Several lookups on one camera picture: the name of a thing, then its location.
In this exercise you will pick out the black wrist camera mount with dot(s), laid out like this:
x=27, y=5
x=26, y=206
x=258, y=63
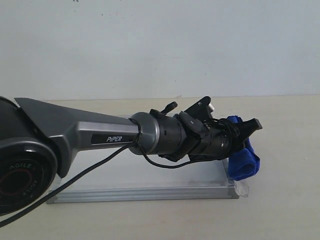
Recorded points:
x=201, y=110

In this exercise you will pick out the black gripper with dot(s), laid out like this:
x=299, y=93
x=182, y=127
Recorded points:
x=225, y=137

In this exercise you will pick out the clear tape near right corner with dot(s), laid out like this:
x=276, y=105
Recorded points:
x=242, y=189

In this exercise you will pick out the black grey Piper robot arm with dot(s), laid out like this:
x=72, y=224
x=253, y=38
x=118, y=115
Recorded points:
x=40, y=140

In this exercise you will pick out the blue cloth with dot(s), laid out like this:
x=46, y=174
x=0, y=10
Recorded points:
x=243, y=162

